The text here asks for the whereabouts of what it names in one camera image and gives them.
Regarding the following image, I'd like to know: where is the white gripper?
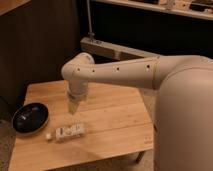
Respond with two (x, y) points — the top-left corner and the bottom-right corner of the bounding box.
(67, 90), (87, 115)

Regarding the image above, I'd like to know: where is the clear plastic bottle white cap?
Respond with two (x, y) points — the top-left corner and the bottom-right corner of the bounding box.
(45, 123), (86, 142)

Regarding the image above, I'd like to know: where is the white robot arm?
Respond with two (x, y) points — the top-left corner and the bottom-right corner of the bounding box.
(61, 53), (213, 171)

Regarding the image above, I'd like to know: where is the black ceramic bowl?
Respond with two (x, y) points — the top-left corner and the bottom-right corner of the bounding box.
(12, 102), (49, 135)

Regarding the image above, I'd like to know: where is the wooden table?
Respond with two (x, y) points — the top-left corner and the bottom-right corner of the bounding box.
(8, 81), (153, 171)

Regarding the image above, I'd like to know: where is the grey metal beam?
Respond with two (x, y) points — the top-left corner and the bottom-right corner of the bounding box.
(79, 36), (149, 61)

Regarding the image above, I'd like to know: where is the metal pole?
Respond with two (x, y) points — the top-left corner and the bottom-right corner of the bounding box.
(86, 0), (94, 42)

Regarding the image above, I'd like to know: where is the wooden shelf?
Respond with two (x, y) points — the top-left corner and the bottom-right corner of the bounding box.
(93, 0), (213, 21)

